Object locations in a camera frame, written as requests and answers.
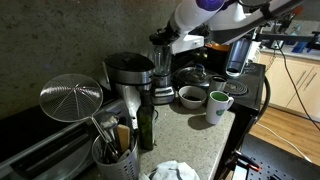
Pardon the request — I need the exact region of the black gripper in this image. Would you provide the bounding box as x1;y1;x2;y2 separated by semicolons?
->
149;19;184;46

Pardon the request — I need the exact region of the glass jar blender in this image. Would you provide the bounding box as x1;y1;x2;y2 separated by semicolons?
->
148;42;177;106

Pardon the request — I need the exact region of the glass pot lid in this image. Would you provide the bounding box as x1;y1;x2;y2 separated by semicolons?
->
175;63;215;89

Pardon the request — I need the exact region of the black silver coffee maker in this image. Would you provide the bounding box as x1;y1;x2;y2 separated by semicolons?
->
103;51;156;131

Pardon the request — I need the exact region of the orange black pot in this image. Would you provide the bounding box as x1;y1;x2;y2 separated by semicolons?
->
204;42;232;75

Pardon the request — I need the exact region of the white ceramic bowl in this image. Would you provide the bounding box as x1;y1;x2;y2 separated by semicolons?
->
178;85;208;110

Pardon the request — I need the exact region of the small steel cup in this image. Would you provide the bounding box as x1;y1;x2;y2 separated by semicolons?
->
208;75;229;95

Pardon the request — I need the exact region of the dark green oil bottle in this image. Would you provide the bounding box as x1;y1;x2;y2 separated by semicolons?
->
136;89;157;151

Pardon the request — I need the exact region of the white mug green logo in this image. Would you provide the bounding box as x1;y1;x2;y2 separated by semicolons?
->
204;90;235;126

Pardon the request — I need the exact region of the steel ladle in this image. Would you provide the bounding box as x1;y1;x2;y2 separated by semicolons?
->
98;112;121;148

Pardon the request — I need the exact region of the black electric stove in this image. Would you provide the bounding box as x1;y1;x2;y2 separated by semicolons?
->
171;53;268;180

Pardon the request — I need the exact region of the wooden spatula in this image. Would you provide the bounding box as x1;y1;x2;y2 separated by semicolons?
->
116;123;132;154

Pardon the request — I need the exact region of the white crumpled cloth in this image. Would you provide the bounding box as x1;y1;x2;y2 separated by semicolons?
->
147;159;201;180

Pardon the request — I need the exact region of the perforated metal utensil holder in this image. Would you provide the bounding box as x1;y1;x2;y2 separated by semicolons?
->
91;131;141;180

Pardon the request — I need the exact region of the blue box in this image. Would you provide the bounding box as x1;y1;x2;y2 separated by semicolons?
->
291;41;308;54

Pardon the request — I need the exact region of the light wooden cabinet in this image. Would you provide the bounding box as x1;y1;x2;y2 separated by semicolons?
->
257;50;320;122

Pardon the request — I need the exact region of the silver toaster oven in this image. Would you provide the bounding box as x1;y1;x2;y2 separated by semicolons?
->
0;97;134;180

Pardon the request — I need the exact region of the black perforated board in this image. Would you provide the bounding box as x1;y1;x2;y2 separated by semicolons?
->
232;133;320;180

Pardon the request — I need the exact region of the wire mesh skimmer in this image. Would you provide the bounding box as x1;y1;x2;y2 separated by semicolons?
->
39;73;122;162

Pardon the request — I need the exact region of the thick black cable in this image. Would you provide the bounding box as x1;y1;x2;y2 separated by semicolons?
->
255;75;272;125

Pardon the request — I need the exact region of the black mounting rail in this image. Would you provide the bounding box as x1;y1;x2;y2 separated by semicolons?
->
255;30;320;52

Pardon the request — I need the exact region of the thin black cable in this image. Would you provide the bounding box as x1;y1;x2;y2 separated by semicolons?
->
277;48;320;132

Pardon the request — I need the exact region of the red handled tool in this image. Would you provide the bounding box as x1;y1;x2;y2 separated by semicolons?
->
234;150;262;173

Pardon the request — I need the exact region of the white floor cable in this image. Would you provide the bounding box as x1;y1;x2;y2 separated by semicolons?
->
255;122;313;164

